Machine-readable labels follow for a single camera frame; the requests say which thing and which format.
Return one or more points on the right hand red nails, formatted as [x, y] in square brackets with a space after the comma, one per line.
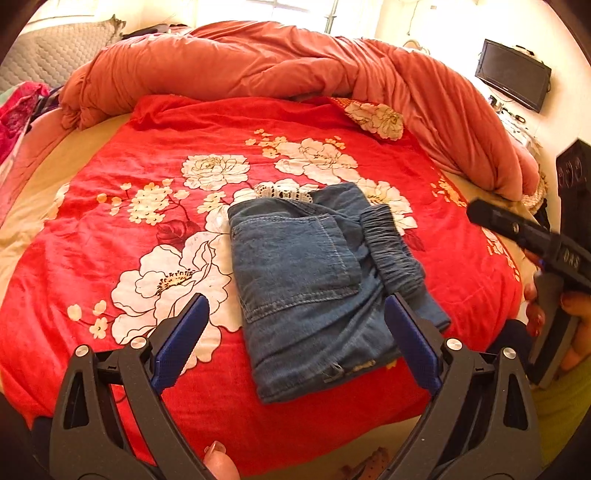
[574, 303]

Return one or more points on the black wall television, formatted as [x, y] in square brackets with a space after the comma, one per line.
[517, 75]

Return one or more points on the left hand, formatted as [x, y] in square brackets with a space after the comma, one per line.
[219, 463]

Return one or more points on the black camera box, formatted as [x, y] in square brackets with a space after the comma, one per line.
[573, 176]

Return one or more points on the green right sleeve forearm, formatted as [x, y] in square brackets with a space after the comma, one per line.
[560, 409]

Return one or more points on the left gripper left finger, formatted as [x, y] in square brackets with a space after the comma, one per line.
[110, 421]

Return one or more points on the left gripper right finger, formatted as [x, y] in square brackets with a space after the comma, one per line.
[480, 422]

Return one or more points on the red floral blanket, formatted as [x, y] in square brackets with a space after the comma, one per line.
[122, 240]

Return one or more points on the magenta pink clothes pile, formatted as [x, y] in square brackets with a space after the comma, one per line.
[17, 106]

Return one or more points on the salmon pink comforter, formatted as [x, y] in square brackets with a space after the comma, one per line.
[452, 120]

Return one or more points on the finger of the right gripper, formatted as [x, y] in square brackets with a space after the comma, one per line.
[527, 234]

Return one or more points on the blue denim lace-trimmed pants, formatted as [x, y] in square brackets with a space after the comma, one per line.
[313, 278]

